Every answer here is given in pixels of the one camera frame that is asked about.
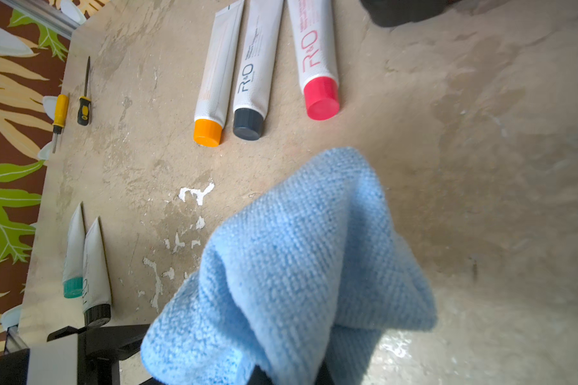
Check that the black handle screwdriver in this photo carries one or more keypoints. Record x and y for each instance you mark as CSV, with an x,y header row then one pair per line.
x,y
85,103

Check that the green cap toothpaste tube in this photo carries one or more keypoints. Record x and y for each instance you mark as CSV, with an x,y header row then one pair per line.
x,y
73,265

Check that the black cap toothpaste tube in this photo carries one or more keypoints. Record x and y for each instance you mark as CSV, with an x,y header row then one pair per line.
x,y
97,294

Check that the blue microfiber cloth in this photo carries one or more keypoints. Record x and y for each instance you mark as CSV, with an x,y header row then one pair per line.
x,y
304,280

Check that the pink cap toothpaste tube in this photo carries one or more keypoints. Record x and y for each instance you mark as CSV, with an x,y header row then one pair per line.
x,y
315,51

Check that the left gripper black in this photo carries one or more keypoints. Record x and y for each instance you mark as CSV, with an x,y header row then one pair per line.
x,y
74,356

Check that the dark cap toothpaste tube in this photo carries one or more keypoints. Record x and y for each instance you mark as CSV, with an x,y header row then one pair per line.
x,y
253,88

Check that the black plastic tool case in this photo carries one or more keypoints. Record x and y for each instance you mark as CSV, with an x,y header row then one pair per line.
x,y
394,13

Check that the orange cap toothpaste tube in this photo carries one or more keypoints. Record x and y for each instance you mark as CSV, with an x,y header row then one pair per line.
x,y
215,91

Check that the yellow handle screwdriver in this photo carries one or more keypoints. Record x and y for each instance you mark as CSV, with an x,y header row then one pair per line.
x,y
62,103

